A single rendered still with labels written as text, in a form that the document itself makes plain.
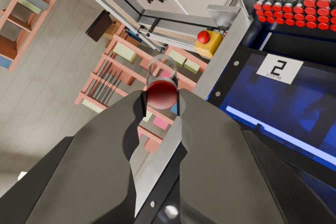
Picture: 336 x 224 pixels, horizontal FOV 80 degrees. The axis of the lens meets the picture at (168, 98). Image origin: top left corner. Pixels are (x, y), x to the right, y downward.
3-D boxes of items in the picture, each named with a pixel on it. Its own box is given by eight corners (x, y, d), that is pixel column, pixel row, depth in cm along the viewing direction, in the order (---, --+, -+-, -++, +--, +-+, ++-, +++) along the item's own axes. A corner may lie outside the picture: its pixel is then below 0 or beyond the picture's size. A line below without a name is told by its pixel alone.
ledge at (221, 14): (253, 33, 73) (250, 37, 73) (223, 28, 82) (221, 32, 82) (240, 6, 63) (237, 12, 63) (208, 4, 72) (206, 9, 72)
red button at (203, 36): (214, 36, 65) (208, 47, 65) (205, 34, 68) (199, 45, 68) (209, 29, 63) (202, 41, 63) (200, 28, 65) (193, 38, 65)
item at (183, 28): (253, 20, 70) (230, 59, 69) (264, 45, 81) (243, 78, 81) (144, 7, 116) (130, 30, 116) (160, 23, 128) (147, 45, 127)
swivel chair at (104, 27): (118, -31, 287) (80, 32, 287) (135, -46, 232) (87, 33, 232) (153, 1, 325) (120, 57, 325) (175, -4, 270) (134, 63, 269)
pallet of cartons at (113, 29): (102, 16, 674) (89, 37, 674) (120, 20, 575) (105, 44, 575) (125, 34, 744) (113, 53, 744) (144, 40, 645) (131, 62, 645)
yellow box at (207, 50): (228, 44, 69) (217, 62, 69) (212, 40, 74) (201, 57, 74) (219, 31, 63) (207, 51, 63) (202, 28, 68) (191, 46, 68)
